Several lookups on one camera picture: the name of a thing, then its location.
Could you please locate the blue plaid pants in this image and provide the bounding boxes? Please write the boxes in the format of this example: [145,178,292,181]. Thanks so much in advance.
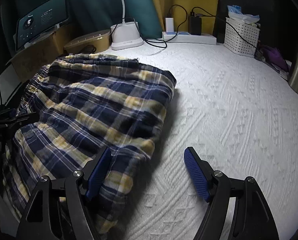
[2,54,177,235]

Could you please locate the cardboard box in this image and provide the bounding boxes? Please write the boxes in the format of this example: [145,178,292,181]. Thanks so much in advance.
[10,25,72,82]

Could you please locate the tan oval basket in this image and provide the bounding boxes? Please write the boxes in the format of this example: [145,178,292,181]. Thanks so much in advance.
[64,30,111,54]

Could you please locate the teal curtain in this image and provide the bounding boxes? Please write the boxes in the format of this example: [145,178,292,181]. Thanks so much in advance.
[10,0,162,38]

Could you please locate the white desk lamp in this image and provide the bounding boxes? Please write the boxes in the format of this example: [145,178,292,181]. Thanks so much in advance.
[110,0,143,50]

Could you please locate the purple cloth item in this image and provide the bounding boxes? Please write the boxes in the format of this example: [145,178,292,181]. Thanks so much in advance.
[261,46,289,72]

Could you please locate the white slotted storage basket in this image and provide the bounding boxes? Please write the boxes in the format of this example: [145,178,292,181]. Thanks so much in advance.
[224,5,260,57]

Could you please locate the white power strip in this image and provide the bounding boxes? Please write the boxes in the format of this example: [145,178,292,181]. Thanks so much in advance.
[162,31,217,45]

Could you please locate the black power adapter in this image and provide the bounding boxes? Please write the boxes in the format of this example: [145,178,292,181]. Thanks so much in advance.
[188,15,202,36]

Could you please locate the white charger plug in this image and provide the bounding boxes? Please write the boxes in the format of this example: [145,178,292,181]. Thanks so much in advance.
[165,17,174,34]

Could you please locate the yellow curtain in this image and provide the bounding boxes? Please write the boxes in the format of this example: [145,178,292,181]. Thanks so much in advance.
[144,0,220,32]

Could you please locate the black coiled cable bundle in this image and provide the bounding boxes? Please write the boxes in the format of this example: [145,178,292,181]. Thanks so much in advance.
[73,44,97,55]

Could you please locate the black power cable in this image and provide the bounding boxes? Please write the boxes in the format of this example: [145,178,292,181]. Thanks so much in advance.
[124,4,259,51]

